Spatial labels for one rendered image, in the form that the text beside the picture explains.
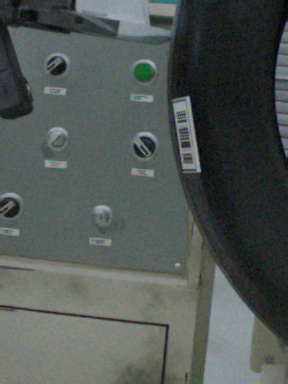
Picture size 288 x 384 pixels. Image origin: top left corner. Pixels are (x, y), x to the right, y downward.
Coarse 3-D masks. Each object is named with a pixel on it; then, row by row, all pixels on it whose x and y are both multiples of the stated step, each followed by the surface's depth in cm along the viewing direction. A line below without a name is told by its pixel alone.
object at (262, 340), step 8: (256, 320) 132; (256, 328) 132; (264, 328) 132; (256, 336) 132; (264, 336) 132; (272, 336) 132; (256, 344) 132; (264, 344) 132; (272, 344) 132; (280, 344) 131; (256, 352) 132; (264, 352) 132; (272, 352) 132; (280, 352) 132; (256, 360) 132; (264, 360) 131; (272, 360) 132; (280, 360) 132; (256, 368) 132
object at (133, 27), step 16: (80, 0) 107; (96, 0) 107; (112, 0) 107; (128, 0) 107; (144, 0) 107; (112, 16) 107; (128, 16) 107; (144, 16) 107; (128, 32) 106; (144, 32) 107; (160, 32) 107
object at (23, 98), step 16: (0, 16) 111; (0, 32) 108; (0, 48) 108; (0, 64) 108; (16, 64) 111; (0, 80) 108; (16, 80) 108; (0, 96) 108; (16, 96) 108; (32, 96) 111; (0, 112) 108; (16, 112) 109
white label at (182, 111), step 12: (180, 108) 99; (180, 120) 99; (192, 120) 97; (180, 132) 99; (192, 132) 97; (180, 144) 100; (192, 144) 97; (180, 156) 100; (192, 156) 97; (192, 168) 98
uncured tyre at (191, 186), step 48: (192, 0) 99; (240, 0) 96; (192, 48) 99; (240, 48) 96; (192, 96) 99; (240, 96) 96; (240, 144) 97; (192, 192) 101; (240, 192) 97; (240, 240) 98; (240, 288) 101
